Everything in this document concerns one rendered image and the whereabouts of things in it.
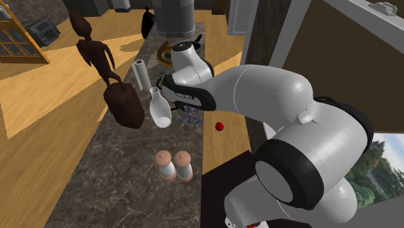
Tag white ceramic vase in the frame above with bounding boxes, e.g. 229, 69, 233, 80
148, 86, 173, 129

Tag white paper towel roll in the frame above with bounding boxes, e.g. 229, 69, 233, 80
131, 59, 153, 93

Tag black boxy appliance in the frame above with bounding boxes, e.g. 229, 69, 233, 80
21, 14, 62, 49

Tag white window sash with handle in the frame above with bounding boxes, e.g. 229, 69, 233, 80
322, 0, 404, 55

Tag black vase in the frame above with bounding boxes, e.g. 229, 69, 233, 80
140, 6, 157, 41

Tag white panelled door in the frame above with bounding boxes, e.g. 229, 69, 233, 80
227, 0, 257, 36

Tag white shaker with tan cap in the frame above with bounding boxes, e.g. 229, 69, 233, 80
172, 150, 194, 183
153, 150, 177, 182

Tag dark brown human figure statue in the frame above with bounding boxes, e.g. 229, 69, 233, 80
69, 10, 146, 130

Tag blue spiky toy pieces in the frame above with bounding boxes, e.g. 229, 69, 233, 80
176, 106, 203, 127

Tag wooden framed glass door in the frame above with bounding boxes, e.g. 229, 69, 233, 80
0, 2, 52, 65

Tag window with garden view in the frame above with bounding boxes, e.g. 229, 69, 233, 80
343, 132, 404, 209

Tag large grey cylindrical bin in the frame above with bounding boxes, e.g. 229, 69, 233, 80
151, 0, 196, 39

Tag yellow brown round holder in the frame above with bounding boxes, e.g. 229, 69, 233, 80
156, 40, 174, 68

